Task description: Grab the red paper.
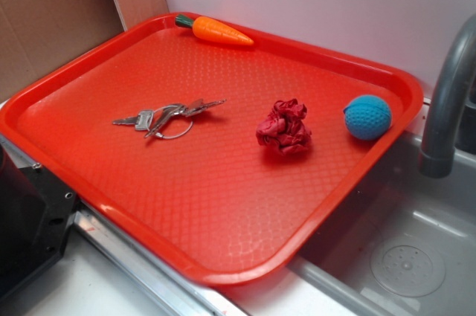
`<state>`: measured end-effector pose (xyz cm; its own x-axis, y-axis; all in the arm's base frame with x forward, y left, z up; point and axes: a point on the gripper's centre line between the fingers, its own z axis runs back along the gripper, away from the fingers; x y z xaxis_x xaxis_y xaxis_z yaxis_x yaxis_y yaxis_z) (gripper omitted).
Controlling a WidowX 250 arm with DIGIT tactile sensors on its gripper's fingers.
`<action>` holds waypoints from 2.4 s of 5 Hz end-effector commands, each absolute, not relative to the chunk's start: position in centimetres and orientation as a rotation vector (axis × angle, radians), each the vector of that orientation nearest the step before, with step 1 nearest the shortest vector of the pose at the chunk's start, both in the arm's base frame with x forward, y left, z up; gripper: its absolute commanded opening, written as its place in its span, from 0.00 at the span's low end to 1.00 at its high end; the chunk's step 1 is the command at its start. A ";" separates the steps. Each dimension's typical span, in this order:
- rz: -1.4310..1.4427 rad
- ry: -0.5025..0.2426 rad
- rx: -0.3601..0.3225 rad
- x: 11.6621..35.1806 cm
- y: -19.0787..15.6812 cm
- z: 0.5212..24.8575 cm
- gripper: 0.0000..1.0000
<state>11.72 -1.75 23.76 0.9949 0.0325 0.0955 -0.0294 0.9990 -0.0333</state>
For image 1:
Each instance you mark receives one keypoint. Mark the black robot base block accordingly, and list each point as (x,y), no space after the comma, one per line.
(37,210)

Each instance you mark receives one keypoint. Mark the red plastic serving tray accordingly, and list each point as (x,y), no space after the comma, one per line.
(214,204)

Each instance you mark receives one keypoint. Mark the crumpled red paper ball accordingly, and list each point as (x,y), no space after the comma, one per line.
(283,130)

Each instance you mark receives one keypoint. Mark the silver key bunch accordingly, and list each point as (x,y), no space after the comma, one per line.
(152,122)

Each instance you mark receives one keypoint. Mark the orange toy carrot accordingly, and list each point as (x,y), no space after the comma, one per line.
(211,30)

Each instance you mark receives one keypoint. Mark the blue dimpled ball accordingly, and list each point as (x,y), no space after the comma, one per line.
(367,117)

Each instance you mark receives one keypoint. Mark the grey plastic sink basin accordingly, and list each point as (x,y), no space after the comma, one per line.
(400,243)

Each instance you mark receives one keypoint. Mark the grey toy faucet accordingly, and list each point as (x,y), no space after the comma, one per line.
(450,123)

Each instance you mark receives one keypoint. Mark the brown cardboard panel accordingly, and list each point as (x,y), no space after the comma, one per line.
(39,36)

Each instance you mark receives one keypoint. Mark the silver metal rail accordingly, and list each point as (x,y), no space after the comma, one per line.
(104,272)

